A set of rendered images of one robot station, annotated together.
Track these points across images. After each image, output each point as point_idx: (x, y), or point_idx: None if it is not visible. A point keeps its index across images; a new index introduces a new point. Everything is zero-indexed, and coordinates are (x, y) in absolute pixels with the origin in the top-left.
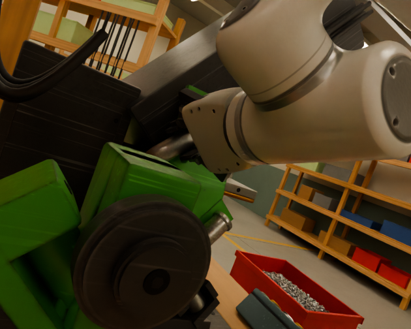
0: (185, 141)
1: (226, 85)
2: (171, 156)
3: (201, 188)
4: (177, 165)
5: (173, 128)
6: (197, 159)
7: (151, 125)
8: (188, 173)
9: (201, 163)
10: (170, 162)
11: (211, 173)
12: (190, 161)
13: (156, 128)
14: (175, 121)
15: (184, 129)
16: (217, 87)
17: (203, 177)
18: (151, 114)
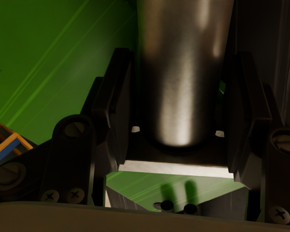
0: (178, 110)
1: (224, 214)
2: (153, 23)
3: (2, 63)
4: (106, 26)
5: (260, 98)
6: (78, 141)
7: (262, 10)
8: (65, 50)
9: (49, 154)
10: (125, 8)
11: (43, 107)
12: (96, 82)
13: (244, 21)
14: (279, 114)
15: (212, 119)
16: (235, 200)
17: (37, 83)
18: None
